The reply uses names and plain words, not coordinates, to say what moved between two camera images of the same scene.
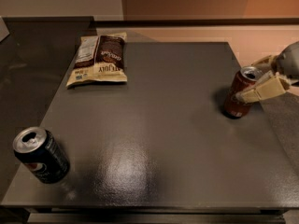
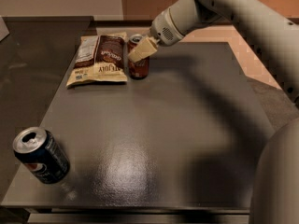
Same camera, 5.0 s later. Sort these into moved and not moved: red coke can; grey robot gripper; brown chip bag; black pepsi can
Moved: grey robot gripper; red coke can
Not moved: black pepsi can; brown chip bag
